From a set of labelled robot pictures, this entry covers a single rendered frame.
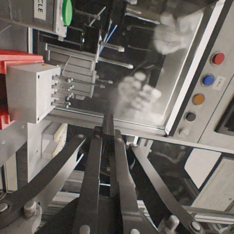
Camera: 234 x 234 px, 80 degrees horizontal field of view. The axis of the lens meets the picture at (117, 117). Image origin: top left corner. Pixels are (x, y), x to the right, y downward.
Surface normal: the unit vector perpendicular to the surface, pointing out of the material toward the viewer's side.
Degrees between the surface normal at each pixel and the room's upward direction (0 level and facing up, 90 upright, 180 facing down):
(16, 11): 90
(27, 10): 90
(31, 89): 90
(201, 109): 90
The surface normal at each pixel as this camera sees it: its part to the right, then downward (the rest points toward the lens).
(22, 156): 0.05, 0.39
